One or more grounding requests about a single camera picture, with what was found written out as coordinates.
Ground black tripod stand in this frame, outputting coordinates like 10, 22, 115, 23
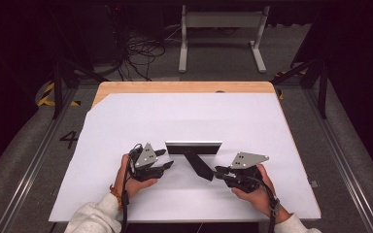
50, 9, 110, 119
270, 57, 330, 120

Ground aluminium floor rail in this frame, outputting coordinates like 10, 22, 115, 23
304, 87, 373, 233
0, 88, 79, 233

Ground white table cover sheet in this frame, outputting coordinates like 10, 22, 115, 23
48, 92, 322, 223

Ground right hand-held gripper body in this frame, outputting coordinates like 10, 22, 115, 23
226, 151, 270, 194

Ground orange beaded bracelet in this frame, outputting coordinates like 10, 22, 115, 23
109, 183, 124, 211

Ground person's right hand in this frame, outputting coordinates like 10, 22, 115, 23
231, 164, 281, 217

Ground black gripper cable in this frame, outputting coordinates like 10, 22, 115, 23
120, 144, 144, 233
246, 176, 281, 233

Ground bundle of black floor cables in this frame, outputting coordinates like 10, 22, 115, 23
116, 28, 168, 82

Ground black T-shaped block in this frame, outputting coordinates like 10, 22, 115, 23
164, 140, 223, 183

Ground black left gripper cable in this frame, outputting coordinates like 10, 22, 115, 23
120, 144, 144, 233

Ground white metal stand frame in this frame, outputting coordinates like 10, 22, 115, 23
178, 4, 271, 74

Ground person's left hand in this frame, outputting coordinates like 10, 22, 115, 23
114, 153, 159, 199

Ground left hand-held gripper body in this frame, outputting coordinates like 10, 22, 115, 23
127, 142, 165, 182

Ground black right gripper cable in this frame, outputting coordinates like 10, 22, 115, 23
246, 176, 281, 233

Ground yellow and black hazard tape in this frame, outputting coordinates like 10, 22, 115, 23
37, 82, 82, 108

